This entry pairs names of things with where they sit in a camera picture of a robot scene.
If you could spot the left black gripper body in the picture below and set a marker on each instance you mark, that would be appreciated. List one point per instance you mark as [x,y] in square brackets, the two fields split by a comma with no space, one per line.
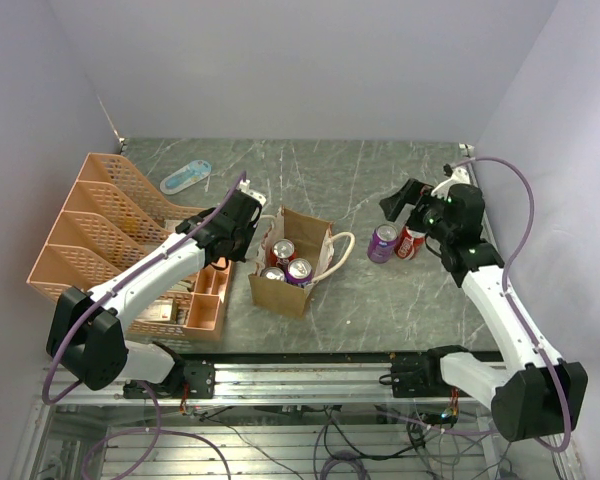
[242,239]

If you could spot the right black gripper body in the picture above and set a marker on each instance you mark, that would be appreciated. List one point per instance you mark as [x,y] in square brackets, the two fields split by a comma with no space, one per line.
[427,217]

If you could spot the red cola can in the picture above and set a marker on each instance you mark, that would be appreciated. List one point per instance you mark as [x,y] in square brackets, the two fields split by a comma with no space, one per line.
[409,243]
[282,253]

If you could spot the purple soda can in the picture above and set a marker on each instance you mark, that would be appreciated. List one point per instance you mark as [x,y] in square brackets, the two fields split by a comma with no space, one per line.
[273,273]
[382,243]
[299,272]

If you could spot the printed canvas burlap bag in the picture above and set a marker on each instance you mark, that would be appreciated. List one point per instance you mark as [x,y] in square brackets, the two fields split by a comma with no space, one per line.
[296,253]

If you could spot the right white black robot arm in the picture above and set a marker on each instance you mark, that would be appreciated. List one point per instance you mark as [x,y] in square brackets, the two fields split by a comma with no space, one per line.
[537,393]

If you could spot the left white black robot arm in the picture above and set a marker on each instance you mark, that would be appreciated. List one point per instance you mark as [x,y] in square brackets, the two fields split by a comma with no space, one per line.
[87,335]

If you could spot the blue white oval package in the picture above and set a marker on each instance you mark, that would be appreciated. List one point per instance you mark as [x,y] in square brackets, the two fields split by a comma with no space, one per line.
[188,175]

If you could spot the red white printed box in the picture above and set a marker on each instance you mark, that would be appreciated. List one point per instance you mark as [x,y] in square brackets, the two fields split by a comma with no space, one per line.
[160,311]

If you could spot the orange plastic desk organizer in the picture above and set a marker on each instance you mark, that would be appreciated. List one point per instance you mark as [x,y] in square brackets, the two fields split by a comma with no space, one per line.
[112,218]

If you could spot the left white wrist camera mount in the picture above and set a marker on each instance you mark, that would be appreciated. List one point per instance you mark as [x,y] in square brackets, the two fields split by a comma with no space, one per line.
[252,189]

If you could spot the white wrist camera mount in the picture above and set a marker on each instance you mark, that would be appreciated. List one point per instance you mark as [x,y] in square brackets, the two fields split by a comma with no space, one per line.
[252,189]
[455,175]

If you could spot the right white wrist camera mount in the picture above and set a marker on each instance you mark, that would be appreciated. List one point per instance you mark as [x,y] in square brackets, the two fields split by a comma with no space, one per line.
[455,175]

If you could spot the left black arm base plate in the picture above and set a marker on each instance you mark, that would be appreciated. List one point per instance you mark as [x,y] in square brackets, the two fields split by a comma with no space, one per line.
[189,378]

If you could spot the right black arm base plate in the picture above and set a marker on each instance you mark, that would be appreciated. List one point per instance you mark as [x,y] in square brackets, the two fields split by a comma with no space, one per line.
[415,374]

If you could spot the aluminium mounting rail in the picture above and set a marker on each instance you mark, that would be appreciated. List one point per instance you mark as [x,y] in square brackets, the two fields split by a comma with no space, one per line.
[264,384]

